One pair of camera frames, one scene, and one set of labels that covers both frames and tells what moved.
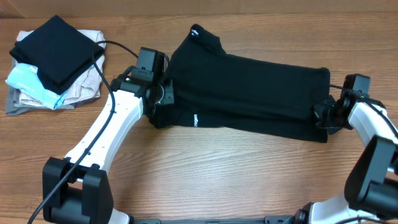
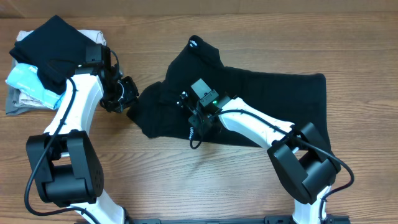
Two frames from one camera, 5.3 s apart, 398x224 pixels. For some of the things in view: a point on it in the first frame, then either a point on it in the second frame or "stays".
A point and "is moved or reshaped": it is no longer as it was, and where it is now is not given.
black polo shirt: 212,89 is moved or reshaped
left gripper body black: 165,93 -> 121,95
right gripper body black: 328,117 -> 200,125
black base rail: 268,219 stays
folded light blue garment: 26,78 stays
